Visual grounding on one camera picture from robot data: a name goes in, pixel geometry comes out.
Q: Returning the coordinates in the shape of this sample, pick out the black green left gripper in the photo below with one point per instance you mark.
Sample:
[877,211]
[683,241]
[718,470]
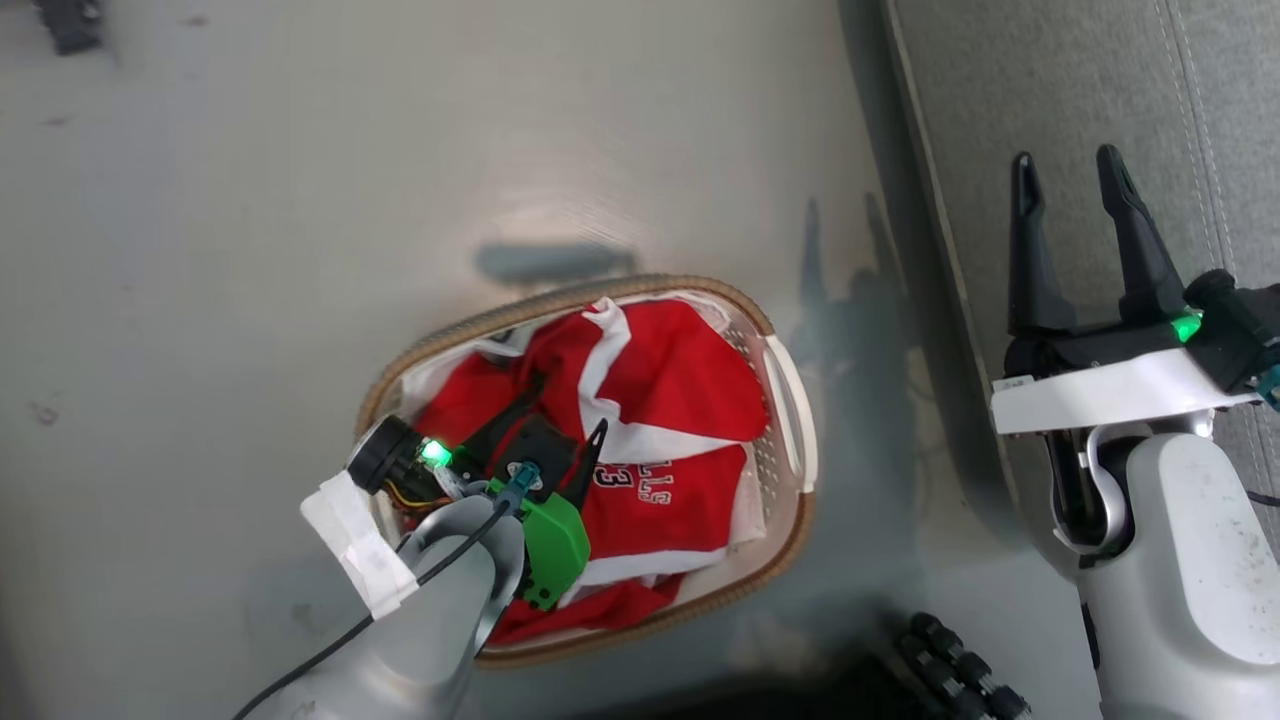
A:
[553,540]

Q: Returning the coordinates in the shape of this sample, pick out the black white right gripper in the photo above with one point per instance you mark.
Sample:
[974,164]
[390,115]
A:
[1100,385]

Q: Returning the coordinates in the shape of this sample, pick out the red jersey with lettering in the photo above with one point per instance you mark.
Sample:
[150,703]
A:
[660,520]

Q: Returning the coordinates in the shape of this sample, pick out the small black floor object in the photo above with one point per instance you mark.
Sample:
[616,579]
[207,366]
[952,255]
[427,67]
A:
[70,22]

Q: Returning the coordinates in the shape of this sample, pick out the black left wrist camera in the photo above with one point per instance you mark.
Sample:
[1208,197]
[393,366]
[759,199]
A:
[385,455]

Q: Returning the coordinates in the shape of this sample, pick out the white wicker-rimmed laundry basket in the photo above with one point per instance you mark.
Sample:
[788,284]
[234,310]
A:
[790,420]

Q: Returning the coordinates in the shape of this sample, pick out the white tape wrap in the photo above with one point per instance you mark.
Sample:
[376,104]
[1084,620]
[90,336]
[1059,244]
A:
[355,545]

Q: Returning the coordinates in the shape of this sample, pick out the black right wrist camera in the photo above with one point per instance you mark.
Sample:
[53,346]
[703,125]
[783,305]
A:
[1235,325]

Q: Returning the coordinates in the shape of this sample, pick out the red white-striped garment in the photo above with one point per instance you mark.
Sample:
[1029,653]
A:
[670,370]

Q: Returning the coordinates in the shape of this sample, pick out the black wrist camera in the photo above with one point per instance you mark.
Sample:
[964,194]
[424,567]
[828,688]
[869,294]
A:
[1235,325]
[385,455]

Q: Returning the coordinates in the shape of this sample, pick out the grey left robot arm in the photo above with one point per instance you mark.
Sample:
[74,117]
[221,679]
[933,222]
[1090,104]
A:
[440,620]

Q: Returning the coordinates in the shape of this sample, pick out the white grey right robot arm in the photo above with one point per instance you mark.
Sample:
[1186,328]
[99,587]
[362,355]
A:
[1190,580]

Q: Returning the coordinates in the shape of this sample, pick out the grey fabric sofa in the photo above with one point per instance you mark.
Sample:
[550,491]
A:
[1080,90]

